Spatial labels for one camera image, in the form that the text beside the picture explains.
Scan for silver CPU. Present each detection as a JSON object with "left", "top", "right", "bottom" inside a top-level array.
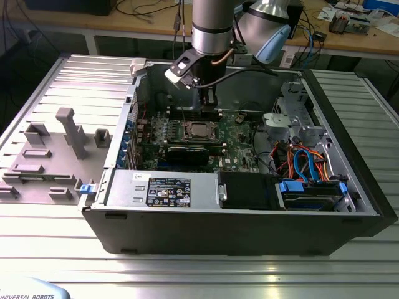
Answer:
[{"left": 190, "top": 123, "right": 211, "bottom": 137}]

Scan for metal socket cover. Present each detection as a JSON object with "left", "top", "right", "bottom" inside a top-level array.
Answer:
[{"left": 184, "top": 120, "right": 218, "bottom": 140}]

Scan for CPU socket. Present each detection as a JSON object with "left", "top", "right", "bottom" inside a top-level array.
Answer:
[{"left": 182, "top": 120, "right": 219, "bottom": 141}]

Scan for black RAM slot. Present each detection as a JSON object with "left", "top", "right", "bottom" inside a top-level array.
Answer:
[{"left": 161, "top": 138, "right": 227, "bottom": 150}]

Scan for green motherboard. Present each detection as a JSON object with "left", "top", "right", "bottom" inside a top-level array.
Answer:
[{"left": 142, "top": 108, "right": 262, "bottom": 174}]

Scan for silver metal drive cage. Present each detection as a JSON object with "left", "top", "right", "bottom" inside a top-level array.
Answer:
[{"left": 261, "top": 81, "right": 333, "bottom": 147}]

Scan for wooden desk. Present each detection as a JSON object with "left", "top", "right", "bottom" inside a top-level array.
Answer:
[{"left": 0, "top": 0, "right": 399, "bottom": 60}]

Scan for black graphics card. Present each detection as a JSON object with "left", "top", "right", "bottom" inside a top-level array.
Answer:
[{"left": 159, "top": 143, "right": 211, "bottom": 166}]

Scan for tall black box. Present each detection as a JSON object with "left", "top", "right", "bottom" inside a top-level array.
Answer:
[{"left": 288, "top": 0, "right": 305, "bottom": 40}]

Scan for blue card retention tabs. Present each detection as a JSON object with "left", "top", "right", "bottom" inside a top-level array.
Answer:
[{"left": 117, "top": 120, "right": 134, "bottom": 171}]

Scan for white paper sheet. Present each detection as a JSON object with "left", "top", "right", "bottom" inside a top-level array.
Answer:
[{"left": 318, "top": 7, "right": 337, "bottom": 22}]

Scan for metal heat sink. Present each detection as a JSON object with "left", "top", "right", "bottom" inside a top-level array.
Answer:
[{"left": 329, "top": 14, "right": 352, "bottom": 35}]

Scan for hard disk in blue carrier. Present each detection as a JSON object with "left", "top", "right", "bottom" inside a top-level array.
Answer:
[{"left": 279, "top": 179, "right": 349, "bottom": 212}]

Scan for silver power supply unit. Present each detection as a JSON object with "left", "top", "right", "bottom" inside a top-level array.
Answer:
[{"left": 104, "top": 169, "right": 219, "bottom": 210}]

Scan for grey electronic device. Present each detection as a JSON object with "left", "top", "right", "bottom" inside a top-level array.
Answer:
[{"left": 349, "top": 14, "right": 372, "bottom": 36}]

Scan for black monitor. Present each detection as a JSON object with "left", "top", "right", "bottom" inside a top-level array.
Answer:
[{"left": 24, "top": 0, "right": 113, "bottom": 17}]

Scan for black PC case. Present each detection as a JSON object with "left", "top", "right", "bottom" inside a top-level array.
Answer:
[{"left": 77, "top": 57, "right": 399, "bottom": 257}]

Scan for grey parts rack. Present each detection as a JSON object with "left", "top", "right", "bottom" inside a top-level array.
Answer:
[{"left": 0, "top": 107, "right": 115, "bottom": 205}]

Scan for green RAM stick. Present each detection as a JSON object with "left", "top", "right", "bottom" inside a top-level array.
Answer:
[{"left": 17, "top": 175, "right": 56, "bottom": 183}]

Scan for pale blue teach pendant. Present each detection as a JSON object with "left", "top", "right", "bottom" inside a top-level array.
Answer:
[{"left": 0, "top": 276, "right": 72, "bottom": 299}]

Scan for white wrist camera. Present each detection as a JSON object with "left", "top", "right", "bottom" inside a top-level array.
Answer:
[{"left": 164, "top": 48, "right": 200, "bottom": 90}]

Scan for black wire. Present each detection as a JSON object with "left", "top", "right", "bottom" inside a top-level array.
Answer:
[{"left": 252, "top": 120, "right": 277, "bottom": 175}]

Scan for blue cable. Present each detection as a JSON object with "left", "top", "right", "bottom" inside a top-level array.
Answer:
[{"left": 306, "top": 29, "right": 316, "bottom": 67}]

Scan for red orange wire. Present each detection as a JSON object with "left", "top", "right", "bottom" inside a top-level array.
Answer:
[{"left": 272, "top": 140, "right": 296, "bottom": 181}]

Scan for blue wire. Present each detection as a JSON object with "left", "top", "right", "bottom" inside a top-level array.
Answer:
[{"left": 293, "top": 148, "right": 322, "bottom": 183}]

